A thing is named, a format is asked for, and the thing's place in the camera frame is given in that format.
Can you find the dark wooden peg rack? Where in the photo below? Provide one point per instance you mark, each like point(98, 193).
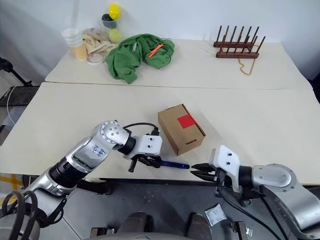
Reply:
point(235, 50)

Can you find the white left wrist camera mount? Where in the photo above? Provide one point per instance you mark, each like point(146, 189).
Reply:
point(147, 143)

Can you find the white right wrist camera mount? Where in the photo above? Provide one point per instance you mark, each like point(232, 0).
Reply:
point(226, 157)

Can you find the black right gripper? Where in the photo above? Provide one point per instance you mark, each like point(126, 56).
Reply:
point(218, 176)

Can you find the green cloth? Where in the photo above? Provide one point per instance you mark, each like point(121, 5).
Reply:
point(125, 57)

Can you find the beige fabric gloves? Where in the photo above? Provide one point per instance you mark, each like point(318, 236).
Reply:
point(96, 41)

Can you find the blue pen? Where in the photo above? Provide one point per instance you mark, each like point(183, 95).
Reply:
point(175, 164)

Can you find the black table leg with caster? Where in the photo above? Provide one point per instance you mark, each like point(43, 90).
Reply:
point(245, 201)

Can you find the clear container with dark item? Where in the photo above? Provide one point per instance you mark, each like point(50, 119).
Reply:
point(108, 23)

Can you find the brown cardboard box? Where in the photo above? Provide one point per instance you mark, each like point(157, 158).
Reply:
point(180, 135)

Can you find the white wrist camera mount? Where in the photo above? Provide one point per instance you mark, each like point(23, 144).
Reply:
point(226, 157)
point(147, 143)

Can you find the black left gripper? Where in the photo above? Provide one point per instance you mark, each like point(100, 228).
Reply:
point(132, 165)

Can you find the white sachet packet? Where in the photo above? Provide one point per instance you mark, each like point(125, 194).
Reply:
point(215, 214)

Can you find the clear tape roll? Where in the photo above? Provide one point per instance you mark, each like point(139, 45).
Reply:
point(95, 59)

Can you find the orange pen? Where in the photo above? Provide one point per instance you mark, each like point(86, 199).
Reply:
point(155, 50)

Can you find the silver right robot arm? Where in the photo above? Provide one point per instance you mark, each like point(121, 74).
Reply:
point(272, 177)

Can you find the small metal clip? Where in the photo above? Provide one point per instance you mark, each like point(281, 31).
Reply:
point(248, 230)

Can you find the yellow plastic toy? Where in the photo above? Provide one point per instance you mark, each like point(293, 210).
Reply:
point(114, 11)

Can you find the red tape patch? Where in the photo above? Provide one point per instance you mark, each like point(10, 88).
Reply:
point(187, 121)

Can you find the black tripod stand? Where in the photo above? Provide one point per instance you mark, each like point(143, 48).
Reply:
point(15, 72)

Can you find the stacked paper cups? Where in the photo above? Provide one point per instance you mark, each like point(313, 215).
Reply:
point(73, 41)

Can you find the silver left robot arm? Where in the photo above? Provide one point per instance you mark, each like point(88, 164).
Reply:
point(82, 155)

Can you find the yellow-green tennis ball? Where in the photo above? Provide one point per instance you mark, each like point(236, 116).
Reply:
point(115, 35)

